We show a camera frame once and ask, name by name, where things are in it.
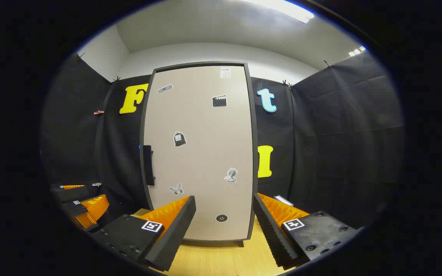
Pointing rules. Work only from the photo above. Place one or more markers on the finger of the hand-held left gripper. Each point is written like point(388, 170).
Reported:
point(75, 193)
point(94, 209)

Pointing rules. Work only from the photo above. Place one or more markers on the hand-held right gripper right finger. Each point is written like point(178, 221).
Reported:
point(271, 230)

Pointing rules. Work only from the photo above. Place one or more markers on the dark grey cabinet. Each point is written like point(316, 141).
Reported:
point(255, 161)

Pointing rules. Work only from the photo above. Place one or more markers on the small ceiling light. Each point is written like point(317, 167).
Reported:
point(357, 51)

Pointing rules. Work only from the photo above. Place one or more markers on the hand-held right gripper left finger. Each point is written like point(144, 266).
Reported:
point(175, 234)

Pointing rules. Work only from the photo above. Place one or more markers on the black backdrop cloth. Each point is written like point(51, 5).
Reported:
point(340, 134)

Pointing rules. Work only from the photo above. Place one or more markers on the stack of books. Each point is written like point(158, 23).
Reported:
point(283, 200)

